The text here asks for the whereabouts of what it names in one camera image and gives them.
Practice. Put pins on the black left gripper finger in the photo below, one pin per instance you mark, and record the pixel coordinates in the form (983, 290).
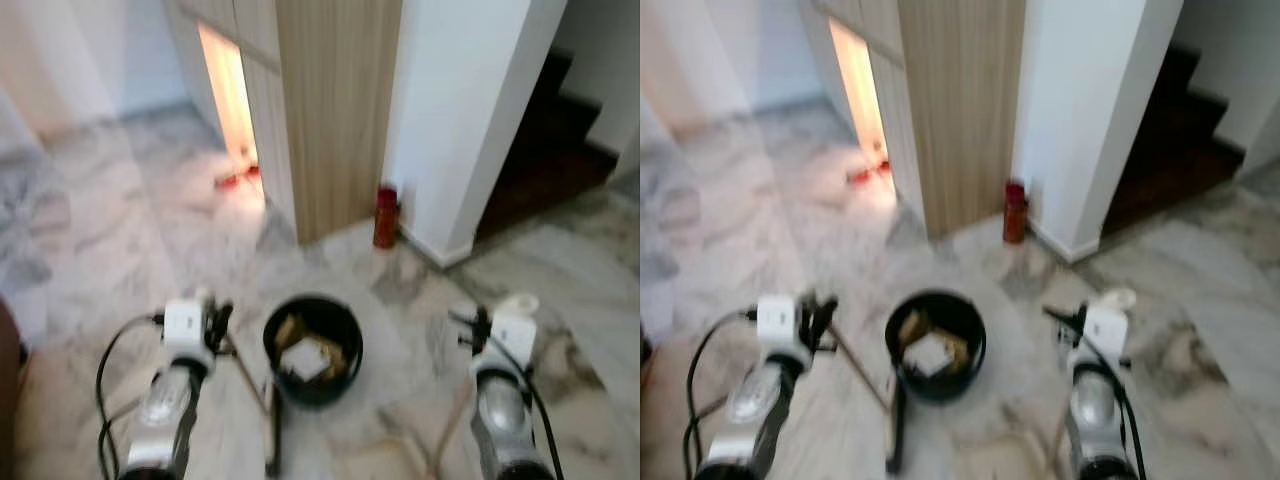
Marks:
(225, 312)
(828, 308)
(808, 308)
(211, 310)

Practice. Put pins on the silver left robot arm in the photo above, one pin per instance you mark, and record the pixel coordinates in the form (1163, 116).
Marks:
(750, 410)
(165, 410)

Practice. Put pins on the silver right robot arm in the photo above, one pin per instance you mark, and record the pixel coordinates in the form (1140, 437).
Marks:
(1095, 420)
(505, 420)

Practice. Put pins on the small red floor item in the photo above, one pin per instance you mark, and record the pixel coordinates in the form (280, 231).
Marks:
(232, 181)
(862, 176)

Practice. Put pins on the brown crumpled trash piece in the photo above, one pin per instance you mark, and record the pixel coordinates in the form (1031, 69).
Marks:
(288, 330)
(910, 326)

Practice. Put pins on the white paper scrap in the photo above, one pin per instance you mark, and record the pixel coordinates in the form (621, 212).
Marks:
(307, 360)
(932, 356)

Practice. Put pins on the thin black rod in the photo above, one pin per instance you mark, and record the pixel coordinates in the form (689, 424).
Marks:
(275, 440)
(897, 440)

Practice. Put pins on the round black waste bin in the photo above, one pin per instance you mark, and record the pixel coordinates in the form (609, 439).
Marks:
(962, 385)
(340, 385)

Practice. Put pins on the dark red bottle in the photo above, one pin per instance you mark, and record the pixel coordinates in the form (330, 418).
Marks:
(1015, 212)
(386, 215)

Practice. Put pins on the dark wooden staircase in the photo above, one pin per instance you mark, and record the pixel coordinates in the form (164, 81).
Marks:
(1170, 150)
(545, 150)

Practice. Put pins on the light wooden cabinet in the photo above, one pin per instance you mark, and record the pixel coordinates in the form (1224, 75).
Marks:
(960, 110)
(335, 110)

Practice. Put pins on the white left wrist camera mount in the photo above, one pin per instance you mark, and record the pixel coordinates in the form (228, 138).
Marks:
(184, 325)
(778, 320)

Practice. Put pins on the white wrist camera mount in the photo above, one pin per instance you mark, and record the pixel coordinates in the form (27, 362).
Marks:
(514, 342)
(184, 325)
(778, 320)
(1106, 328)

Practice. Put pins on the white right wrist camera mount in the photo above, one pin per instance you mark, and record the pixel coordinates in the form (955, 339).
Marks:
(1106, 328)
(514, 342)

